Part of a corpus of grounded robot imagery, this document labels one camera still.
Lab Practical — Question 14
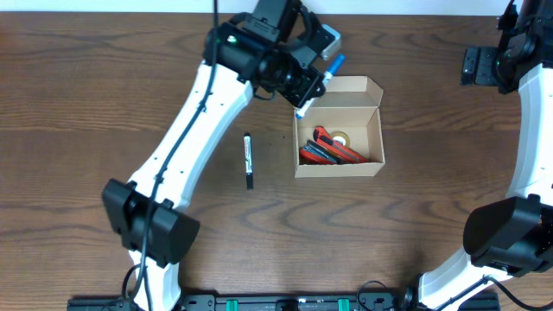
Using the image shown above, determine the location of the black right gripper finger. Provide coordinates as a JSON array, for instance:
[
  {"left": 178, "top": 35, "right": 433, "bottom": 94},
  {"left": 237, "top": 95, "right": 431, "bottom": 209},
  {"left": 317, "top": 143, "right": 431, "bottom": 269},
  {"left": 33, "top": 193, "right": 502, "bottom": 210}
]
[
  {"left": 474, "top": 47, "right": 498, "bottom": 86},
  {"left": 460, "top": 47, "right": 480, "bottom": 86}
]

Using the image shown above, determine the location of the blue whiteboard marker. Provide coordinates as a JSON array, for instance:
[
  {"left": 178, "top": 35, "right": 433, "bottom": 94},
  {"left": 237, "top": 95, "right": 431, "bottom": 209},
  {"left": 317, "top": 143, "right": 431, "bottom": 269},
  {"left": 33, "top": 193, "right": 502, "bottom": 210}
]
[{"left": 296, "top": 54, "right": 346, "bottom": 119}]

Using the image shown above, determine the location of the red utility knife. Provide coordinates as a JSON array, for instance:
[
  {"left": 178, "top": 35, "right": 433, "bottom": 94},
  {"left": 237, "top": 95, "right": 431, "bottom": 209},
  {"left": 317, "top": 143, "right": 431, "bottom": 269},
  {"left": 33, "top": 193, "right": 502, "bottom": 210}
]
[{"left": 313, "top": 126, "right": 368, "bottom": 164}]

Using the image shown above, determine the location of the cardboard box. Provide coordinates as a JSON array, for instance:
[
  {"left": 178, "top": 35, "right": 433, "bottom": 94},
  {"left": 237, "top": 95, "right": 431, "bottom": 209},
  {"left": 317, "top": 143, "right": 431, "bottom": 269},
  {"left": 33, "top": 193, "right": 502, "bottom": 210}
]
[{"left": 293, "top": 76, "right": 385, "bottom": 178}]

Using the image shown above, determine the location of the yellow clear tape roll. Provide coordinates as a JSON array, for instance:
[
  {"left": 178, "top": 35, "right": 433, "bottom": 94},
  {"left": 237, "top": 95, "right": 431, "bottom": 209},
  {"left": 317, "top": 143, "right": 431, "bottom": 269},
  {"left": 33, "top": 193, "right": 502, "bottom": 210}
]
[{"left": 330, "top": 131, "right": 351, "bottom": 148}]

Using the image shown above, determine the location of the red black stapler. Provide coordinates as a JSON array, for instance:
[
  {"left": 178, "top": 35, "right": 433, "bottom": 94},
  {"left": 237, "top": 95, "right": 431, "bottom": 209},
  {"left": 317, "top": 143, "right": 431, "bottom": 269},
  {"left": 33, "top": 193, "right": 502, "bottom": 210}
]
[{"left": 299, "top": 140, "right": 343, "bottom": 165}]

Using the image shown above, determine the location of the black whiteboard marker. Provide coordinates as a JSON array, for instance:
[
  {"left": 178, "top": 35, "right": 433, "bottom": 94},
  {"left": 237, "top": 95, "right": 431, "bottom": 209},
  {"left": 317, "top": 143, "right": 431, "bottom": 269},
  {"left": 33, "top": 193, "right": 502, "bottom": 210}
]
[{"left": 244, "top": 132, "right": 253, "bottom": 189}]

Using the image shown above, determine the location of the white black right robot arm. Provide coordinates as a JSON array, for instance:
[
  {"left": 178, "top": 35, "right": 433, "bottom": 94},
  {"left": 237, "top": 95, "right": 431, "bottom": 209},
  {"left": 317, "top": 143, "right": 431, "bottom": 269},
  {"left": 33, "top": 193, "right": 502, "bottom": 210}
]
[{"left": 393, "top": 0, "right": 552, "bottom": 310}]

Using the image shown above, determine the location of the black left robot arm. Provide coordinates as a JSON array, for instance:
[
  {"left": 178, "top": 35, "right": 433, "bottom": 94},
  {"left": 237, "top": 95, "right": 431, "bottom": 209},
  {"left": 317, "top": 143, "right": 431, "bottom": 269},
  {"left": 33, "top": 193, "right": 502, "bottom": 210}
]
[{"left": 101, "top": 1, "right": 341, "bottom": 310}]

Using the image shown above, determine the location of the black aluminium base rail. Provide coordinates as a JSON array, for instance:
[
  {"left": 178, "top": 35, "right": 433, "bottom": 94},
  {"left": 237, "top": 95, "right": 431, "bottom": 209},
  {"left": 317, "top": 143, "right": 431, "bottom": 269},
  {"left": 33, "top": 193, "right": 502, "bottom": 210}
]
[{"left": 67, "top": 291, "right": 501, "bottom": 311}]

